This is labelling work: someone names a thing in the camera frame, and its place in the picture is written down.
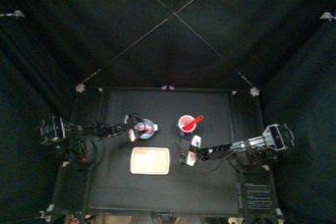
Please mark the silver frame middle bracket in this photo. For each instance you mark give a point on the silver frame middle bracket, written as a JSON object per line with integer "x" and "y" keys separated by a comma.
{"x": 167, "y": 87}

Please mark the silver frame corner bracket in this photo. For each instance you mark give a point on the silver frame corner bracket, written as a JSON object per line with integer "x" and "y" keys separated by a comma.
{"x": 255, "y": 91}
{"x": 327, "y": 15}
{"x": 80, "y": 87}
{"x": 16, "y": 14}

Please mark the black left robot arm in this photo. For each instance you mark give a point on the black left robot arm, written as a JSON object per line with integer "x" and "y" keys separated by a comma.
{"x": 93, "y": 129}

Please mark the salmon sushi toy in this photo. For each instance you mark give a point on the salmon sushi toy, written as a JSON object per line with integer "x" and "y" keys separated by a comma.
{"x": 147, "y": 130}

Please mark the white square plate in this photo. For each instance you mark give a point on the white square plate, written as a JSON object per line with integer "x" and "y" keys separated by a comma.
{"x": 149, "y": 160}

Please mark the red cup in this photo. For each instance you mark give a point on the red cup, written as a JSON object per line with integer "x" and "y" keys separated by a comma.
{"x": 184, "y": 126}

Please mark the red spoon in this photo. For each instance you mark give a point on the red spoon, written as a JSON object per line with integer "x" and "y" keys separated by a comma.
{"x": 192, "y": 122}

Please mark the blue-grey bowl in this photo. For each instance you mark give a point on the blue-grey bowl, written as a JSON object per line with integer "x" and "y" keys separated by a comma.
{"x": 151, "y": 124}

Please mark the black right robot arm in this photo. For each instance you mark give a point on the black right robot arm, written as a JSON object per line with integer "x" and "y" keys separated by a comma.
{"x": 244, "y": 144}

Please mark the white text label sticker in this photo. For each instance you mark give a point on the white text label sticker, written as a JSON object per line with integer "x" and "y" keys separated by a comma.
{"x": 257, "y": 197}

